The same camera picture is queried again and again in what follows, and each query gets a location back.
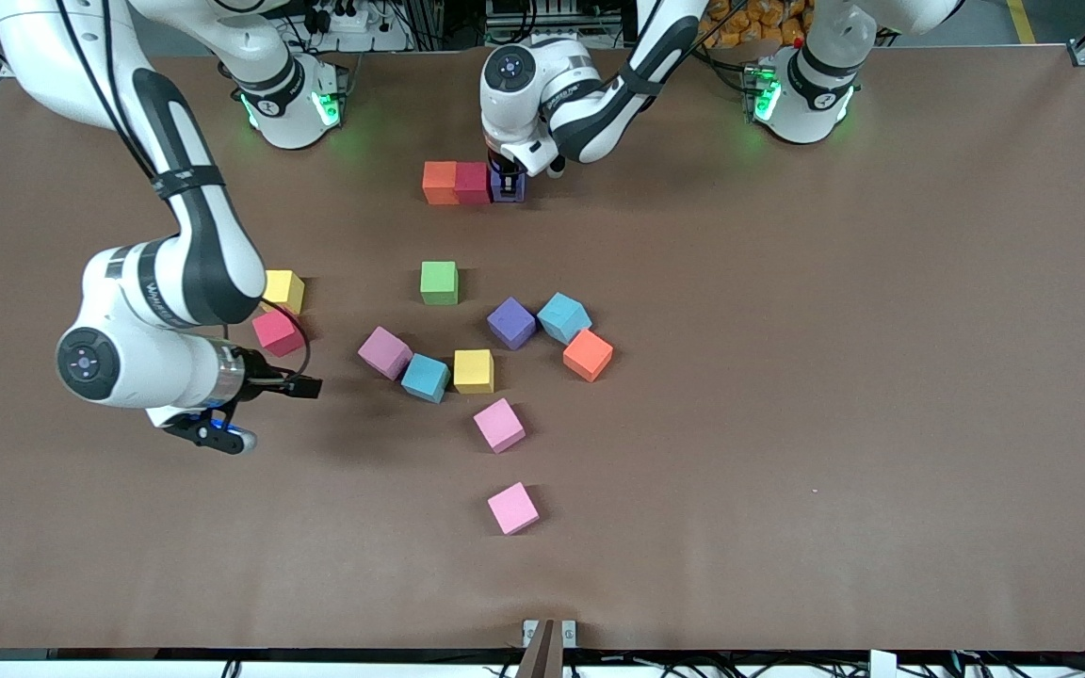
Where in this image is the red foam cube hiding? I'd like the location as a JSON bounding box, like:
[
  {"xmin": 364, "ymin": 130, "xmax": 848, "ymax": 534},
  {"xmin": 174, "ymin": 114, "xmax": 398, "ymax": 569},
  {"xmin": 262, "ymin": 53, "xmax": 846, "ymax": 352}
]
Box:
[
  {"xmin": 252, "ymin": 309, "xmax": 309, "ymax": 359},
  {"xmin": 454, "ymin": 162, "xmax": 494, "ymax": 206}
]

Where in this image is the orange foam cube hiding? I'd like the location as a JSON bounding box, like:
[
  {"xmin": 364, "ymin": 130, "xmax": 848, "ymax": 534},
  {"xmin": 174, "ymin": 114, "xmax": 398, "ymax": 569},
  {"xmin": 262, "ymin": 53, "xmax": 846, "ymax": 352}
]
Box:
[
  {"xmin": 562, "ymin": 328, "xmax": 615, "ymax": 383},
  {"xmin": 423, "ymin": 160, "xmax": 461, "ymax": 206}
]

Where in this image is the pink foam cube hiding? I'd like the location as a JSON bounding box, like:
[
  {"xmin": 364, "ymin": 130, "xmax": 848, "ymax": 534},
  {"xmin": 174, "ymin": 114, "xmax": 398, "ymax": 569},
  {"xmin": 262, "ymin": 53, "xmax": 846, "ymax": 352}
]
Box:
[
  {"xmin": 473, "ymin": 397, "xmax": 526, "ymax": 455},
  {"xmin": 487, "ymin": 481, "xmax": 541, "ymax": 537},
  {"xmin": 357, "ymin": 326, "xmax": 413, "ymax": 381}
]

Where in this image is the green foam cube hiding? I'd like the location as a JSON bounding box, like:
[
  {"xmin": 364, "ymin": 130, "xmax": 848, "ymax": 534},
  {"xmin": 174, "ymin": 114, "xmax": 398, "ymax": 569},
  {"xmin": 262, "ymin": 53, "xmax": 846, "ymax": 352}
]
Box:
[{"xmin": 420, "ymin": 261, "xmax": 461, "ymax": 307}]

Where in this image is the yellow foam cube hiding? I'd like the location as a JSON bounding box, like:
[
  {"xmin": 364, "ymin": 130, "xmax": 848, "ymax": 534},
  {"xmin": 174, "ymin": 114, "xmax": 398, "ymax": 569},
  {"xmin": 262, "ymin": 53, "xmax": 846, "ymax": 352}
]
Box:
[
  {"xmin": 453, "ymin": 349, "xmax": 495, "ymax": 396},
  {"xmin": 265, "ymin": 270, "xmax": 306, "ymax": 315}
]

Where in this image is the blue foam cube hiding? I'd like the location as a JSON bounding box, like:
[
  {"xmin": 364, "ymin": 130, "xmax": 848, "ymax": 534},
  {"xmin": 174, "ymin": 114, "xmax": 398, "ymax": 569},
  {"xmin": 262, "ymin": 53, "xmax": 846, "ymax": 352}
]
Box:
[
  {"xmin": 400, "ymin": 353, "xmax": 452, "ymax": 404},
  {"xmin": 537, "ymin": 292, "xmax": 593, "ymax": 346}
]

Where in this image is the white equipment box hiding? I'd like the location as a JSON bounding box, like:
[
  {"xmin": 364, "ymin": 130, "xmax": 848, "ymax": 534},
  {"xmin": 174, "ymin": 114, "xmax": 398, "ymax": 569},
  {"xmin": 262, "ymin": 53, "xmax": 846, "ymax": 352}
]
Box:
[{"xmin": 486, "ymin": 0, "xmax": 633, "ymax": 44}]

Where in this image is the white power strip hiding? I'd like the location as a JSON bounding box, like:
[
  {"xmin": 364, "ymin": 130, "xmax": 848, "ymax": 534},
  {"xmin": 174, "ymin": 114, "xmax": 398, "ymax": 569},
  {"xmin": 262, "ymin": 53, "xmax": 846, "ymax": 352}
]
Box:
[{"xmin": 290, "ymin": 0, "xmax": 412, "ymax": 53}]

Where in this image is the orange packets pile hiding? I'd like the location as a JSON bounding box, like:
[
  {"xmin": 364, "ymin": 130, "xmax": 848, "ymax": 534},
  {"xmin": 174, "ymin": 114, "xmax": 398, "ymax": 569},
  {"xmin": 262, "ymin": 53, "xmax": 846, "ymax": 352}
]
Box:
[{"xmin": 707, "ymin": 0, "xmax": 812, "ymax": 50}]

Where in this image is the brown table cover sheet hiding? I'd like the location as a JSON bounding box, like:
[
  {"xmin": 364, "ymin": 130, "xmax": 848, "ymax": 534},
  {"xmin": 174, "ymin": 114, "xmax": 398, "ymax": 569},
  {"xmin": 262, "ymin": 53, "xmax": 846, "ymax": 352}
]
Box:
[{"xmin": 0, "ymin": 47, "xmax": 1085, "ymax": 653}]

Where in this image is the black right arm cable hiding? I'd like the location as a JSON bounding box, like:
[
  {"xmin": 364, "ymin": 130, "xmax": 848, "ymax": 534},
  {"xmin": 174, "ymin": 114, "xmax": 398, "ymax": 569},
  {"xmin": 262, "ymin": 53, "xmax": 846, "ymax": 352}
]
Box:
[{"xmin": 53, "ymin": 0, "xmax": 312, "ymax": 379}]

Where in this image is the aluminium frame post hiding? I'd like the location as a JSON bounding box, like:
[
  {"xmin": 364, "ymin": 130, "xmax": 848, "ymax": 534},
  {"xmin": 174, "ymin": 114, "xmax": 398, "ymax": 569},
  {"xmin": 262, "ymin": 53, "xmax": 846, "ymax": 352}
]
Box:
[{"xmin": 411, "ymin": 0, "xmax": 442, "ymax": 50}]

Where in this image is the small metal bracket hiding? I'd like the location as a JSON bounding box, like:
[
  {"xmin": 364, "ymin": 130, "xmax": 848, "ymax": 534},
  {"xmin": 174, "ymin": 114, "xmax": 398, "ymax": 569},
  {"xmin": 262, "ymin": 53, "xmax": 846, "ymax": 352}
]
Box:
[{"xmin": 522, "ymin": 619, "xmax": 577, "ymax": 651}]

